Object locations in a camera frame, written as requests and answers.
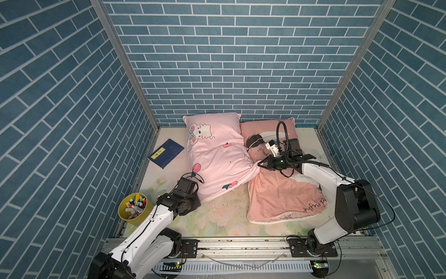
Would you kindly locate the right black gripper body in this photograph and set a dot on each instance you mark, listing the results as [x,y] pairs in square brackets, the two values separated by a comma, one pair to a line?
[279,163]

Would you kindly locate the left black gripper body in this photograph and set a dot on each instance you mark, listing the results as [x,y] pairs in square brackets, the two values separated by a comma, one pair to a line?
[191,202]

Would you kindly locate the salmon pink feather pillow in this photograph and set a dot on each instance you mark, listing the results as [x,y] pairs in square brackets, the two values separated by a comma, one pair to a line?
[278,196]

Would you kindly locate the light pink cartoon pillow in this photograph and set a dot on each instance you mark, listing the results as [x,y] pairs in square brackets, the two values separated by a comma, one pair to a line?
[217,153]

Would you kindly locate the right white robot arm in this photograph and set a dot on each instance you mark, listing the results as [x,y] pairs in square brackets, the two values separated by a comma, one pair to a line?
[355,205]

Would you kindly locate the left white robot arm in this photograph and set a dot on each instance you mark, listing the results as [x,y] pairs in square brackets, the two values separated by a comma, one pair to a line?
[151,242]

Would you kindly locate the yellow pen cup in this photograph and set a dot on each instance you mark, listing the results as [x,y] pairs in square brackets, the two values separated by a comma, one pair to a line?
[134,209]

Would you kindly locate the dark blue notebook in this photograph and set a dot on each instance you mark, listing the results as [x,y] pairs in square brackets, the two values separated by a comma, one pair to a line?
[166,153]

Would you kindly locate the floral table mat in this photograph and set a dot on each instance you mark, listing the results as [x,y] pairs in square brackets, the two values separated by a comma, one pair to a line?
[225,216]

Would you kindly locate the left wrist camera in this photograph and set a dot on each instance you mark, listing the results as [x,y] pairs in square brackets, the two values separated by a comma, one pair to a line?
[186,186]

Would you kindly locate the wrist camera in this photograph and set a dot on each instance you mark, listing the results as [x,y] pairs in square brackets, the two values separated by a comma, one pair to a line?
[186,186]
[287,147]

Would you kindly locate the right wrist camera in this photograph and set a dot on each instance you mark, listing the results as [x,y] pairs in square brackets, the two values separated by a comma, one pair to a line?
[287,147]

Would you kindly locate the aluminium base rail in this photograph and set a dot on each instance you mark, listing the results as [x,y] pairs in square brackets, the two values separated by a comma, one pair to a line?
[241,258]

